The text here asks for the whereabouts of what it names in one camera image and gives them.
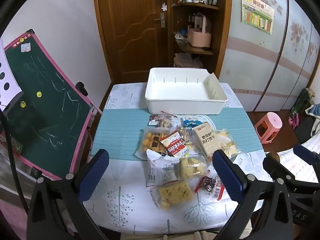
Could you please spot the red cookie packet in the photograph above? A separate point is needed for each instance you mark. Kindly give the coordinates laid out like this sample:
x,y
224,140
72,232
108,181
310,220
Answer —
x,y
175,146

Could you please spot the blue snack packet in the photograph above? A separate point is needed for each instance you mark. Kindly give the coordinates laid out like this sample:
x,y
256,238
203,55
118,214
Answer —
x,y
191,123

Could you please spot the folded pink cloth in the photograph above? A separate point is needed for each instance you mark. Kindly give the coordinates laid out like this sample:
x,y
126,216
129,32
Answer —
x,y
185,61

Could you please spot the pink plastic stool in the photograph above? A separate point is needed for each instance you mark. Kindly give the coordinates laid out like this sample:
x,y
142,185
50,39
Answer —
x,y
268,125

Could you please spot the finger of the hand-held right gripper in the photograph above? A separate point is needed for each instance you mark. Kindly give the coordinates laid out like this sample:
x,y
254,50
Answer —
x,y
275,165
303,152

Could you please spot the blue cloth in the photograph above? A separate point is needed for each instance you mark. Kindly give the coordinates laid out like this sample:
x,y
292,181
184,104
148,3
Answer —
x,y
313,111

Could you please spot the clear rice cracker packet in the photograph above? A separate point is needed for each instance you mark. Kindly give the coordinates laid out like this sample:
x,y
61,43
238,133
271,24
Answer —
x,y
172,193
192,167

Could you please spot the dark chocolate red packet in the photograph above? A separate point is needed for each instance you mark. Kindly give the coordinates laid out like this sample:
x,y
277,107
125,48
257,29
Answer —
x,y
208,185

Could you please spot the white round plate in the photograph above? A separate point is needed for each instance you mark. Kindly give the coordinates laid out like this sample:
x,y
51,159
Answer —
x,y
203,118

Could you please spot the floral sliding wardrobe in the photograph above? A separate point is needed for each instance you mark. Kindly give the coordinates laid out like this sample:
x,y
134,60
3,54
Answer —
x,y
250,67

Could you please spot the pale yellow clear packet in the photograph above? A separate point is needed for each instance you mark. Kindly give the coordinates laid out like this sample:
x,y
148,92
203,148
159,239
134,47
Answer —
x,y
228,143

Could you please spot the green bag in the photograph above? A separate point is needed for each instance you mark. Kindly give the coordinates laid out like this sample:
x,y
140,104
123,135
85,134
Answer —
x,y
302,102

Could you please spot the black knob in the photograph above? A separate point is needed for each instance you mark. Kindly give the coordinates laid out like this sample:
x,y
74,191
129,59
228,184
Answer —
x,y
81,87

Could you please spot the white cracker packet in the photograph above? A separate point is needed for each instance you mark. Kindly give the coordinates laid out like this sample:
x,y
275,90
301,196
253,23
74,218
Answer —
x,y
207,140

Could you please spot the teal ribbed placemat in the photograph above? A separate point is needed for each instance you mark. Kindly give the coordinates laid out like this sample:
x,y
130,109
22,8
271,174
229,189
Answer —
x,y
117,130

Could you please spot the white paper with black dots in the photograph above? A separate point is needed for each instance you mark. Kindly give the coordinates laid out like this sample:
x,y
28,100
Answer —
x,y
10,75

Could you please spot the pink toy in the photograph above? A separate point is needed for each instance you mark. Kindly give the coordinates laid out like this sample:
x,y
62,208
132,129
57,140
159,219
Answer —
x,y
293,122

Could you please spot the white grey snack packet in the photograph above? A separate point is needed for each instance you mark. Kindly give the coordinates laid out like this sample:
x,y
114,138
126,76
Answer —
x,y
160,172

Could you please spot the dark cloth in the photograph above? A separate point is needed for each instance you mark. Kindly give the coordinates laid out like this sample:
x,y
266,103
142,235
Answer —
x,y
307,128

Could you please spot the green chalkboard with pink frame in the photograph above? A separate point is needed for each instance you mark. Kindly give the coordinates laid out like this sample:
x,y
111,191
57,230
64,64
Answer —
x,y
50,105

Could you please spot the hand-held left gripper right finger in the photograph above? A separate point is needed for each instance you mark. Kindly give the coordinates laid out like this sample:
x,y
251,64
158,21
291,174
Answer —
x,y
228,175

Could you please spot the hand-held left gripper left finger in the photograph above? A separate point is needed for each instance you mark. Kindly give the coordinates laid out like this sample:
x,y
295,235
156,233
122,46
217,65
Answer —
x,y
93,175

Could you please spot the white plastic bin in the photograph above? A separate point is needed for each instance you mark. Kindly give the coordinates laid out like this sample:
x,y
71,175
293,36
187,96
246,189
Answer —
x,y
180,92

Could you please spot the brown wooden door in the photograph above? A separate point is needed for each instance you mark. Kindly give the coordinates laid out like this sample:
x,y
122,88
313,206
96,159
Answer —
x,y
130,42

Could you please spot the red-trimmed nut packet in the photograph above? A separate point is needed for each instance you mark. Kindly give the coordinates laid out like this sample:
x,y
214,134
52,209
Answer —
x,y
163,123

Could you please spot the yellow cube snack packet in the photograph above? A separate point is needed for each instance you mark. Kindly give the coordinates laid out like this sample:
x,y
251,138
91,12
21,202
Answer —
x,y
150,142

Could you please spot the wooden corner shelf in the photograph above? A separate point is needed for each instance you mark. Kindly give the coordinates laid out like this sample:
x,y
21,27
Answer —
x,y
197,51

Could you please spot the wall poster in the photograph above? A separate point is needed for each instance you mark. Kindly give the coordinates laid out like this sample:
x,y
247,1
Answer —
x,y
257,12

